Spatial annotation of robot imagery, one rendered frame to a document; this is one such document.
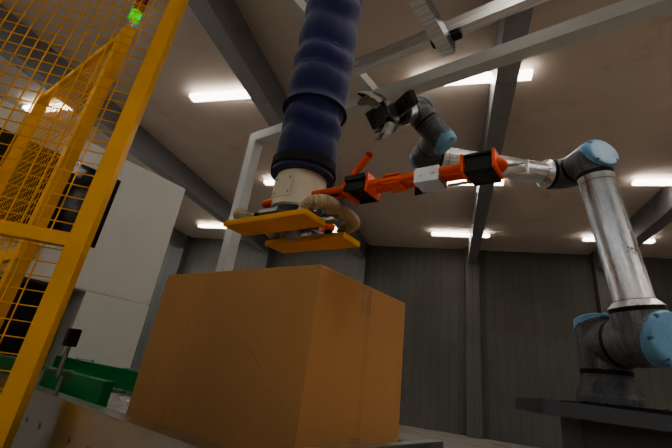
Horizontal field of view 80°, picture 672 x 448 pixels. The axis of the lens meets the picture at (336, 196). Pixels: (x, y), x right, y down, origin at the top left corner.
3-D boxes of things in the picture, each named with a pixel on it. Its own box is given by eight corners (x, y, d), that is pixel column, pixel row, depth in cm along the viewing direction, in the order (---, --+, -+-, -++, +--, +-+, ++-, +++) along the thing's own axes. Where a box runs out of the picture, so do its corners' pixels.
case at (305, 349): (122, 423, 105) (168, 274, 121) (237, 423, 133) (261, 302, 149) (289, 484, 70) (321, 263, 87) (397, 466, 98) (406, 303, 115)
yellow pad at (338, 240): (263, 245, 140) (266, 231, 142) (282, 253, 147) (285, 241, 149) (343, 237, 121) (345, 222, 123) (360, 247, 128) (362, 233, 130)
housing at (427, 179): (412, 183, 104) (413, 168, 106) (423, 193, 109) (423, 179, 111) (438, 178, 100) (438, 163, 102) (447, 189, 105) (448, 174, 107)
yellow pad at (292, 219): (222, 226, 126) (225, 211, 128) (245, 236, 133) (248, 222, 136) (304, 214, 107) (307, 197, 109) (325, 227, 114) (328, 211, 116)
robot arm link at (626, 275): (653, 368, 123) (588, 157, 154) (710, 368, 107) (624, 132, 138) (609, 369, 121) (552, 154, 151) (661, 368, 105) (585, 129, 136)
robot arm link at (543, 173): (565, 172, 163) (407, 147, 156) (587, 157, 152) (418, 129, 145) (570, 198, 159) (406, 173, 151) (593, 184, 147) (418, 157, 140)
